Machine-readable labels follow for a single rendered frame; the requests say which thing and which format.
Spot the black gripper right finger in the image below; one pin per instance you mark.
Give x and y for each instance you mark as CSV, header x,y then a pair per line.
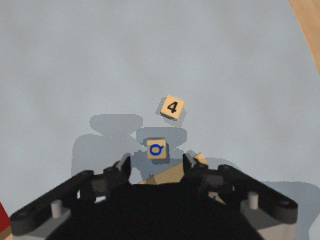
x,y
272,214

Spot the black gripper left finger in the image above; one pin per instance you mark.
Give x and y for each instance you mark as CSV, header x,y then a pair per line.
x,y
39,218

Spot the tan letter block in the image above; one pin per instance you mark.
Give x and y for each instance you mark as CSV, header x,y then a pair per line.
x,y
214,196
172,106
156,148

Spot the tan flat mat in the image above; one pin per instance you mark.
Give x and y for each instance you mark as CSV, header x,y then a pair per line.
x,y
172,174

